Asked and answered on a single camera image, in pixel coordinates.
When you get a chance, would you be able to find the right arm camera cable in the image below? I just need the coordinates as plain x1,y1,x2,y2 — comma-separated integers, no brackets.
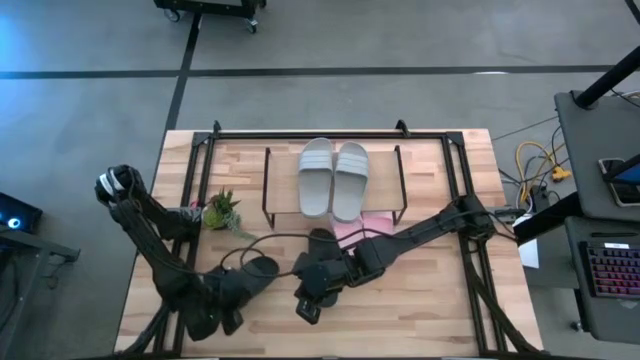
218,231,366,279

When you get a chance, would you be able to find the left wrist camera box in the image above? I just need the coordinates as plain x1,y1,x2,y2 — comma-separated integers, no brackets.
221,308,245,337

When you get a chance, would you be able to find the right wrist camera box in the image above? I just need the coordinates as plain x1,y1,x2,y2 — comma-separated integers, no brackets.
293,296,323,326

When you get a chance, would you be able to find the white paper sheet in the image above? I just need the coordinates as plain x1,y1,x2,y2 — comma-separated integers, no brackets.
516,213,541,270

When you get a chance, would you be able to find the black device with blue light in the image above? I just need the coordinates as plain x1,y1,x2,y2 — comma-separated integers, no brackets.
0,192,44,235

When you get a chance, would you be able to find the black monitor pole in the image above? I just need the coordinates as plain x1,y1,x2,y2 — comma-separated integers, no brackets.
572,44,640,110

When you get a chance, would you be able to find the grey keyboard desk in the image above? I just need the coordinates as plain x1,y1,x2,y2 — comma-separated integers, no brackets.
563,215,640,346

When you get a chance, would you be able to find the backlit rainbow keyboard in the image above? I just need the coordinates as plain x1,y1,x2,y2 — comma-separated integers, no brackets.
578,240,640,301

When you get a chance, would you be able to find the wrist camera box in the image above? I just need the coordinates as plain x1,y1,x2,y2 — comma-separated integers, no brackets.
221,308,245,337
293,296,323,326

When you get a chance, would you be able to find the yellow cable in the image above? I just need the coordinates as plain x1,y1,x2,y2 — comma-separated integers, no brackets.
514,140,573,201

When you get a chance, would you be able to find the pink rubber slide sandal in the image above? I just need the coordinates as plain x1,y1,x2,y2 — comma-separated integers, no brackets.
328,213,365,250
362,211,395,237

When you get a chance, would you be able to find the black smartphone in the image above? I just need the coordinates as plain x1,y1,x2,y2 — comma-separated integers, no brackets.
597,157,640,209

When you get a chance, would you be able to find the black power strip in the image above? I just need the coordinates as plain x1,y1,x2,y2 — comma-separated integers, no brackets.
528,183,550,214

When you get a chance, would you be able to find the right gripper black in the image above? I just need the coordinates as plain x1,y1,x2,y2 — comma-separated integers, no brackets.
292,248,357,302

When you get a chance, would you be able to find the small potted succulent plant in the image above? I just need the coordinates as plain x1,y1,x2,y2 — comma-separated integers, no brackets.
201,186,260,242

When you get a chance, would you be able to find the dark metal equipment stand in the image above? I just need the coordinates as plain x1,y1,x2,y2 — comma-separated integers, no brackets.
0,223,81,360

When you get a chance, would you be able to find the grey desk top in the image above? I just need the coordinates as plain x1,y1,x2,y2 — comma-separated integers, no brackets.
553,89,640,223

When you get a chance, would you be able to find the grey rubber slide sandal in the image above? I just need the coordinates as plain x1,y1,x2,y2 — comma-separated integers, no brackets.
331,141,371,224
297,137,335,220

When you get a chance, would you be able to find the tablet with blue screen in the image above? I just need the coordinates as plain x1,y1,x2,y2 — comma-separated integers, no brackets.
602,152,640,186

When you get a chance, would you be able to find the black cart with caster wheels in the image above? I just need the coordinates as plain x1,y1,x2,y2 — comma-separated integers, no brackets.
152,0,268,35

